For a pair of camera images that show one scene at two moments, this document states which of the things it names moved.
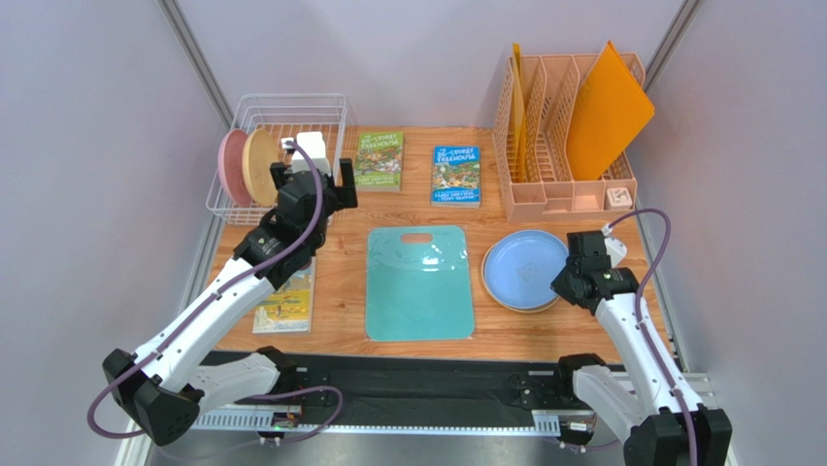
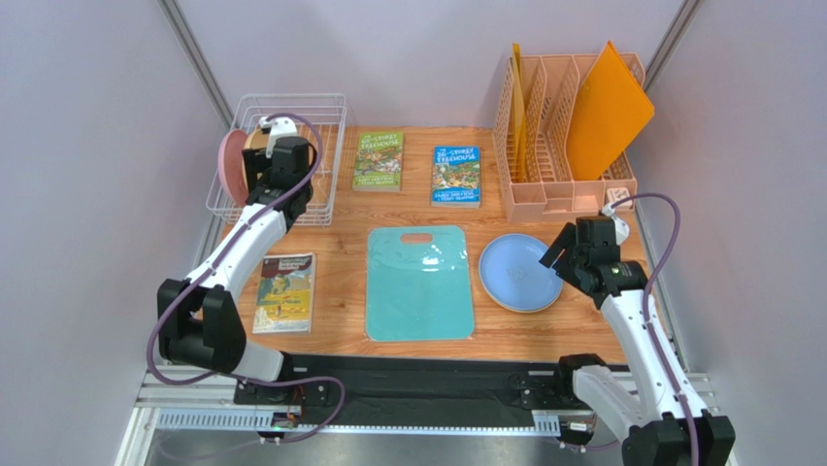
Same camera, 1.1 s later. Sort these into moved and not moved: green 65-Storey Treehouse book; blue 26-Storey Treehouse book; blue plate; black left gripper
Moved: black left gripper
Not moved: green 65-Storey Treehouse book; blue plate; blue 26-Storey Treehouse book
